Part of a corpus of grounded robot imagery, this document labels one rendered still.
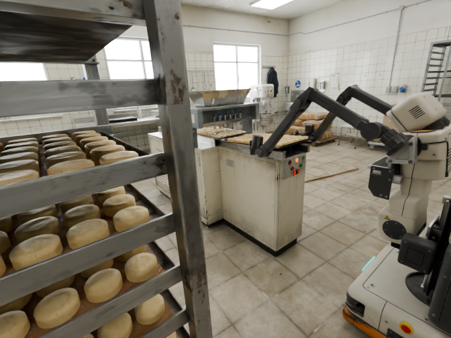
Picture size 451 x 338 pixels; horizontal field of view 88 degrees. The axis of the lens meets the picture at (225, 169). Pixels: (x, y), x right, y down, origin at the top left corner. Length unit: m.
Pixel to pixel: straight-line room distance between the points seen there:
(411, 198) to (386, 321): 0.61
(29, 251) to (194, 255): 0.20
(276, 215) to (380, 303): 0.77
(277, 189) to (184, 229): 1.44
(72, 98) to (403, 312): 1.52
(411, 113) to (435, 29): 4.49
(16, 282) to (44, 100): 0.18
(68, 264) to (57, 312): 0.09
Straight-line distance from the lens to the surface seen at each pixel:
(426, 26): 5.83
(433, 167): 1.39
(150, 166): 0.31
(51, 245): 0.37
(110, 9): 0.31
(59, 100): 0.29
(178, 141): 0.29
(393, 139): 1.21
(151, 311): 0.48
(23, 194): 0.30
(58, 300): 0.43
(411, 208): 1.43
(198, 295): 0.41
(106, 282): 0.42
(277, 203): 1.78
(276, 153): 1.66
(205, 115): 2.14
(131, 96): 0.30
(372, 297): 1.56
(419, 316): 1.56
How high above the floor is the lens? 1.32
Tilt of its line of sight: 19 degrees down
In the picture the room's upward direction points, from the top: 3 degrees counter-clockwise
